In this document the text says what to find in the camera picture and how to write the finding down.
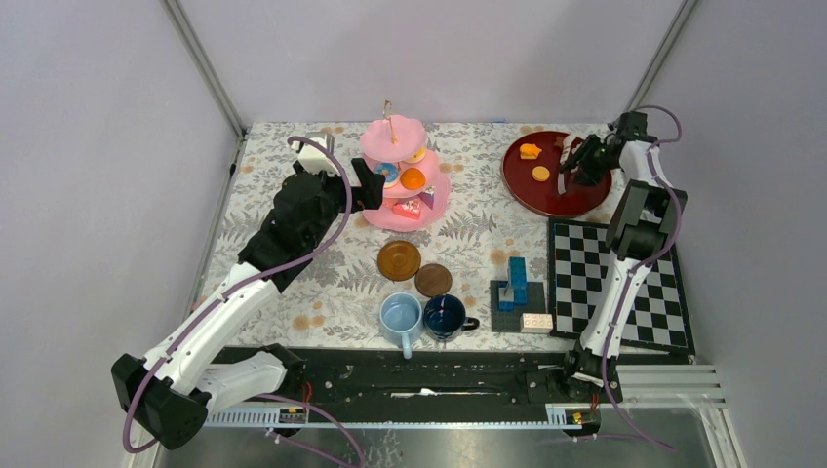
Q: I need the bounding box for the blue frosted donut toy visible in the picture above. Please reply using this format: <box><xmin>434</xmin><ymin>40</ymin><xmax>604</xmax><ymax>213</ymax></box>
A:
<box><xmin>374</xmin><ymin>162</ymin><xmax>400</xmax><ymax>189</ymax></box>

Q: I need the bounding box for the orange tart toy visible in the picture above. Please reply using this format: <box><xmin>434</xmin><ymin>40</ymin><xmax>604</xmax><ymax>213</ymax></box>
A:
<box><xmin>400</xmin><ymin>168</ymin><xmax>426</xmax><ymax>190</ymax></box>

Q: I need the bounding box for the pink swirl roll cake toy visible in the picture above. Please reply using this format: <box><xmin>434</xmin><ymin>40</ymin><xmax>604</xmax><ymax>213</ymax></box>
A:
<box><xmin>391</xmin><ymin>198</ymin><xmax>421</xmax><ymax>220</ymax></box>

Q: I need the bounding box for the pink three-tier cake stand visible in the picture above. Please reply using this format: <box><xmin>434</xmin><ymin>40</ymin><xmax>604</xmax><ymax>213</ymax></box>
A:
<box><xmin>360</xmin><ymin>100</ymin><xmax>451</xmax><ymax>232</ymax></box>

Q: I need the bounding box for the yellow round cake toy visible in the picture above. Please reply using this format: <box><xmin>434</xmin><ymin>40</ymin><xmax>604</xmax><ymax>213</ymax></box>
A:
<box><xmin>403</xmin><ymin>146</ymin><xmax>429</xmax><ymax>165</ymax></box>

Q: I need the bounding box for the pink purple cake slice toy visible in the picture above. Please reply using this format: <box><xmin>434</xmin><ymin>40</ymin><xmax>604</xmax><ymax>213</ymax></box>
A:
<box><xmin>417</xmin><ymin>186</ymin><xmax>435</xmax><ymax>210</ymax></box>

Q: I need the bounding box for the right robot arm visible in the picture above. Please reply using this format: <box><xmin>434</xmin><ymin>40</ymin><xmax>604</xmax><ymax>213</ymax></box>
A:
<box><xmin>559</xmin><ymin>105</ymin><xmax>688</xmax><ymax>364</ymax></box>

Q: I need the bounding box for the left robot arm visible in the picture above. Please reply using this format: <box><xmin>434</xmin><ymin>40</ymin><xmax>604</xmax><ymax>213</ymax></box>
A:
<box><xmin>111</xmin><ymin>158</ymin><xmax>385</xmax><ymax>453</ymax></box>

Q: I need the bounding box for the orange round cookie toy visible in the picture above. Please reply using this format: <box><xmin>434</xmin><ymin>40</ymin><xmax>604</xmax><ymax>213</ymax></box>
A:
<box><xmin>531</xmin><ymin>165</ymin><xmax>550</xmax><ymax>182</ymax></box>

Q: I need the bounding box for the orange yellow fish pastry toy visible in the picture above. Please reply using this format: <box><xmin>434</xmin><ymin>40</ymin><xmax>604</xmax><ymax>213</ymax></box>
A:
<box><xmin>519</xmin><ymin>143</ymin><xmax>542</xmax><ymax>160</ymax></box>

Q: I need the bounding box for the dark red round tray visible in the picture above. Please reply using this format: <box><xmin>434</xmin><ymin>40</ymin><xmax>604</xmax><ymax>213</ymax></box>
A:
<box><xmin>501</xmin><ymin>131</ymin><xmax>613</xmax><ymax>217</ymax></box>

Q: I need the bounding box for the light brown wooden coaster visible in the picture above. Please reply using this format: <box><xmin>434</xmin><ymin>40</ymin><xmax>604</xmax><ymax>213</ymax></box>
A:
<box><xmin>377</xmin><ymin>240</ymin><xmax>421</xmax><ymax>282</ymax></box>

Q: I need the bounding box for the dark brown wooden coaster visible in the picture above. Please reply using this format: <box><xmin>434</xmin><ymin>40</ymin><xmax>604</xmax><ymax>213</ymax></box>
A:
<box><xmin>414</xmin><ymin>263</ymin><xmax>453</xmax><ymax>297</ymax></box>

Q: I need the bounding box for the light blue mug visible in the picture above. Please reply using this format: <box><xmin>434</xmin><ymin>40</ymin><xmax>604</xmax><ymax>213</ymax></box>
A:
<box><xmin>378</xmin><ymin>292</ymin><xmax>424</xmax><ymax>360</ymax></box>

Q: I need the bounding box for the floral patterned tablecloth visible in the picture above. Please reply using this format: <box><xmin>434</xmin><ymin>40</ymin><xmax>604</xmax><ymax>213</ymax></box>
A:
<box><xmin>202</xmin><ymin>122</ymin><xmax>571</xmax><ymax>352</ymax></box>

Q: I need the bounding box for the dark blue mug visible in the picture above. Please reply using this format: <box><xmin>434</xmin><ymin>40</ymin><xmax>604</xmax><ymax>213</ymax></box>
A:
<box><xmin>423</xmin><ymin>294</ymin><xmax>480</xmax><ymax>342</ymax></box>

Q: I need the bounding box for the blue building block tower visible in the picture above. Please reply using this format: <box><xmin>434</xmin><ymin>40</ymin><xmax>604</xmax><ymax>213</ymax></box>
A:
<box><xmin>497</xmin><ymin>256</ymin><xmax>529</xmax><ymax>312</ymax></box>

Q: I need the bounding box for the black white checkerboard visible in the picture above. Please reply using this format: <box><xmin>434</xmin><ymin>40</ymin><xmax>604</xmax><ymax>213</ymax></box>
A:
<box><xmin>547</xmin><ymin>217</ymin><xmax>695</xmax><ymax>356</ymax></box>

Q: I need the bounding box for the white building block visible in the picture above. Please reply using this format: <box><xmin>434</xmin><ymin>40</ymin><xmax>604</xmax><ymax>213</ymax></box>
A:
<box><xmin>520</xmin><ymin>313</ymin><xmax>554</xmax><ymax>334</ymax></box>

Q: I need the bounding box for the grey building block baseplate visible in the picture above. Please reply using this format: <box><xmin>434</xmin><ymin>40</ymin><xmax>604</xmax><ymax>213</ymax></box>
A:
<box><xmin>490</xmin><ymin>280</ymin><xmax>553</xmax><ymax>333</ymax></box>

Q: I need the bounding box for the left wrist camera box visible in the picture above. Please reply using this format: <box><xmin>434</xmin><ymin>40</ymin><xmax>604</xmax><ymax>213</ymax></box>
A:
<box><xmin>291</xmin><ymin>132</ymin><xmax>338</xmax><ymax>176</ymax></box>

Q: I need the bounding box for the aluminium frame post right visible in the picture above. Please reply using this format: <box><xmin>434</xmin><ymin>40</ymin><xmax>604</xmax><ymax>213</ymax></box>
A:
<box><xmin>623</xmin><ymin>0</ymin><xmax>700</xmax><ymax>112</ymax></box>

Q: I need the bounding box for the aluminium frame post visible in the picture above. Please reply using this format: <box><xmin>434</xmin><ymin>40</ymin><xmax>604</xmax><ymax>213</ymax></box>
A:
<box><xmin>160</xmin><ymin>0</ymin><xmax>246</xmax><ymax>138</ymax></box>
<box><xmin>623</xmin><ymin>0</ymin><xmax>700</xmax><ymax>112</ymax></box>

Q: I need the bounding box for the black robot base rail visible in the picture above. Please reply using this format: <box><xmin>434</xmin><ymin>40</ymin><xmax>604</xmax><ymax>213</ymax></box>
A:
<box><xmin>213</xmin><ymin>345</ymin><xmax>625</xmax><ymax>424</ymax></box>

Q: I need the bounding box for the aluminium frame post left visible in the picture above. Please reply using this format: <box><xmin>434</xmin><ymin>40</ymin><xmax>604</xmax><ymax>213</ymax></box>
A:
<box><xmin>160</xmin><ymin>0</ymin><xmax>246</xmax><ymax>138</ymax></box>

